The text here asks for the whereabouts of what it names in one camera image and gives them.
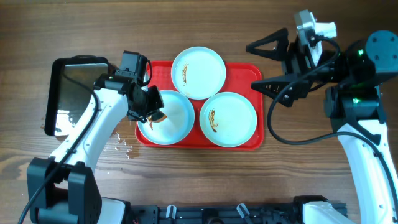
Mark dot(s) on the white plate top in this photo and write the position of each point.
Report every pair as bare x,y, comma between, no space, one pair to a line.
198,73

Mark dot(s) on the red plastic tray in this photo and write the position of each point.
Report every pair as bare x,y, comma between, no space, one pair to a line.
239,77

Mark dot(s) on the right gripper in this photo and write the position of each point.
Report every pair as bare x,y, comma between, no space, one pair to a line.
298,69

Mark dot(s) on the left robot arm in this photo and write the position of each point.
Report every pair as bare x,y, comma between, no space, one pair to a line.
62,187

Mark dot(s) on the black metal water tray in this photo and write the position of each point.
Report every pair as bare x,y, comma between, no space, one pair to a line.
67,101

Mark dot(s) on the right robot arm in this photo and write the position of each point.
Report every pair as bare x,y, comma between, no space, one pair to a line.
351,78

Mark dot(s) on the white plate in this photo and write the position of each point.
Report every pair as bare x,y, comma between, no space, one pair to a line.
228,119
198,73
180,117

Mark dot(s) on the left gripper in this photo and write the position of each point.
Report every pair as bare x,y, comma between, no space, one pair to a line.
153,102

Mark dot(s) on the teal orange sponge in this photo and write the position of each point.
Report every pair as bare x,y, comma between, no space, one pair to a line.
156,117

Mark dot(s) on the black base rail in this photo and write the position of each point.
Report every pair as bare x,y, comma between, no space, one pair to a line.
171,214

